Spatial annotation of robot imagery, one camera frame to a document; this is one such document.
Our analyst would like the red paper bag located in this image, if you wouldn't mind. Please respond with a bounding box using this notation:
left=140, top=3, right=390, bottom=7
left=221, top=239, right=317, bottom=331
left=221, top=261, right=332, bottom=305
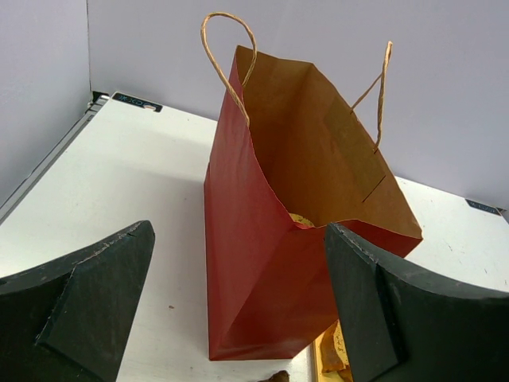
left=200, top=11, right=423, bottom=362

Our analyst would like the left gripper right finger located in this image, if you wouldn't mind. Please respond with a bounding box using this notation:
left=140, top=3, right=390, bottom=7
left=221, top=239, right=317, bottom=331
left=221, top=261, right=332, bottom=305
left=324, top=223, right=508, bottom=381

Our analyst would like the yellow plastic tray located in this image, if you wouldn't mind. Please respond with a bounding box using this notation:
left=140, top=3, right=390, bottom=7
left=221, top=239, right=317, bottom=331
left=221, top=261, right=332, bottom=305
left=313, top=334, right=353, bottom=382

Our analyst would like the orange oval bread loaf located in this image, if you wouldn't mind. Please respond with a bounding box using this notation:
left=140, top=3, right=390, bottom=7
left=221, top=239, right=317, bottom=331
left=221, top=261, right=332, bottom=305
left=289, top=213, right=315, bottom=229

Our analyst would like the brown chocolate croissant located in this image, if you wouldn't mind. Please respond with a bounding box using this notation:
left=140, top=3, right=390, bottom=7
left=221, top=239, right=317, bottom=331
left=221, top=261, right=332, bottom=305
left=263, top=370, right=289, bottom=382

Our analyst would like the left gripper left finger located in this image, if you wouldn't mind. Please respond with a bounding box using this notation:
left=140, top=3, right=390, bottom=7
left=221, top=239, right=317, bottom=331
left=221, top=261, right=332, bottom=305
left=1, top=220, right=155, bottom=381

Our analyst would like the seeded bread slice top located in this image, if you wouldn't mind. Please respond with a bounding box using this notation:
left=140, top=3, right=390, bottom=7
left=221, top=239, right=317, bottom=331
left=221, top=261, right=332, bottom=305
left=320, top=320, right=350, bottom=373

